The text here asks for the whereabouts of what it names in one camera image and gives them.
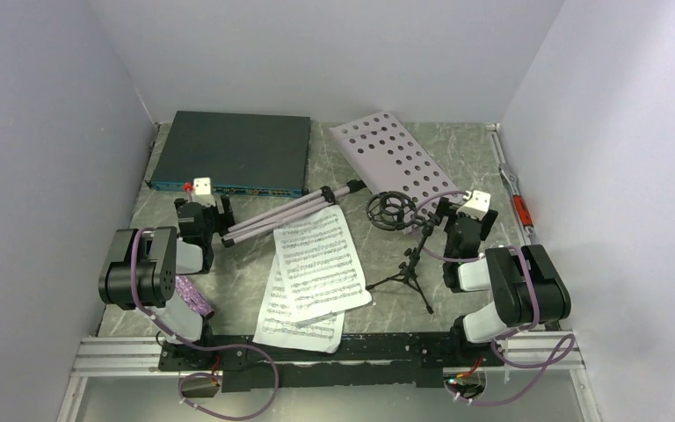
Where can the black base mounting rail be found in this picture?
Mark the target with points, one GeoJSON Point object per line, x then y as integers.
{"type": "Point", "coordinates": [421, 359]}

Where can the purple glitter tube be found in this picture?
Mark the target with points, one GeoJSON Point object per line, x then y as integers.
{"type": "Point", "coordinates": [193, 297]}

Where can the top sheet music page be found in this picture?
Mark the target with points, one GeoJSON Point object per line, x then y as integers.
{"type": "Point", "coordinates": [319, 266]}

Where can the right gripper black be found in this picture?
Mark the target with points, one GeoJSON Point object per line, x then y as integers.
{"type": "Point", "coordinates": [448, 209]}

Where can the aluminium frame rail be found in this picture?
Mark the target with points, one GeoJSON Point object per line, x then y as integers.
{"type": "Point", "coordinates": [117, 356]}

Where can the black microphone tripod with shockmount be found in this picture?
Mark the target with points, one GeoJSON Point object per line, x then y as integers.
{"type": "Point", "coordinates": [394, 211]}

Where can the sheet music page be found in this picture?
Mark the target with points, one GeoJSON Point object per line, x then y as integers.
{"type": "Point", "coordinates": [319, 266]}
{"type": "Point", "coordinates": [275, 327]}

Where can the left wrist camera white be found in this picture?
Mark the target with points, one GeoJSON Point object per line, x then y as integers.
{"type": "Point", "coordinates": [199, 187]}

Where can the dark network switch box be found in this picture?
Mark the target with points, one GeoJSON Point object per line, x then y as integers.
{"type": "Point", "coordinates": [241, 154]}

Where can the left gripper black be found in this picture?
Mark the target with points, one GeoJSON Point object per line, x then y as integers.
{"type": "Point", "coordinates": [228, 217]}

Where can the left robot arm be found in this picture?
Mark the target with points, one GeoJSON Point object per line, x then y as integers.
{"type": "Point", "coordinates": [144, 267]}

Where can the bottom sheet music page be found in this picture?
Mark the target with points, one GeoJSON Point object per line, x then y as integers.
{"type": "Point", "coordinates": [275, 327]}

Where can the lilac perforated music stand desk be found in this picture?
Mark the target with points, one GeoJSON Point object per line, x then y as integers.
{"type": "Point", "coordinates": [388, 158]}

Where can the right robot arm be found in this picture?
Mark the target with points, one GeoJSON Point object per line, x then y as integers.
{"type": "Point", "coordinates": [526, 288]}

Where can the red handled wrench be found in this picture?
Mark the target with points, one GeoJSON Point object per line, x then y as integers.
{"type": "Point", "coordinates": [520, 206]}

